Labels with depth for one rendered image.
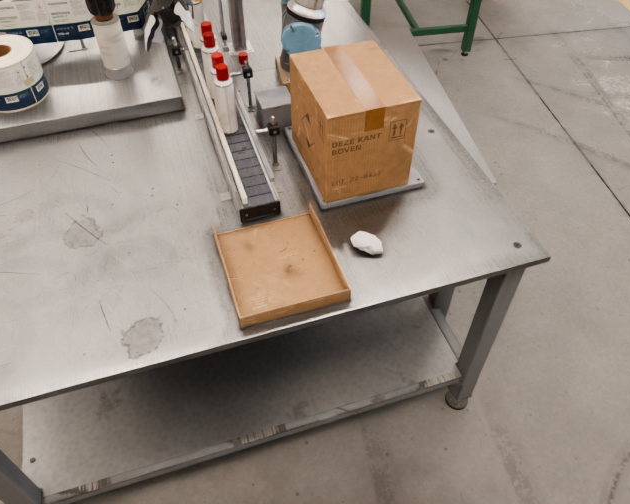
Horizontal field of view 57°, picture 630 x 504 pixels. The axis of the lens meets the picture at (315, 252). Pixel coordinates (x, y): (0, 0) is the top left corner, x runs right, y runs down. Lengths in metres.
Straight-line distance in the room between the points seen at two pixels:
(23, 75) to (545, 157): 2.42
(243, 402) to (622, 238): 1.87
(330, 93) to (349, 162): 0.17
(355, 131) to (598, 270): 1.62
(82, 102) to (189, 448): 1.11
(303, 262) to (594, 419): 1.31
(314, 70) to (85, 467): 1.30
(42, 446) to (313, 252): 1.05
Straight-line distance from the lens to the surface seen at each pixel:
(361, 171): 1.49
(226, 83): 1.63
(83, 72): 2.12
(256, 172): 1.58
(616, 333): 2.57
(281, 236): 1.46
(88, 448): 1.94
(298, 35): 1.76
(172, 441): 1.88
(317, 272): 1.38
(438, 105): 1.95
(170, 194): 1.63
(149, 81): 2.00
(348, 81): 1.48
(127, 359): 1.31
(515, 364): 2.33
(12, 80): 1.95
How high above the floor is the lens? 1.90
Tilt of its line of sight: 48 degrees down
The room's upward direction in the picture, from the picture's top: straight up
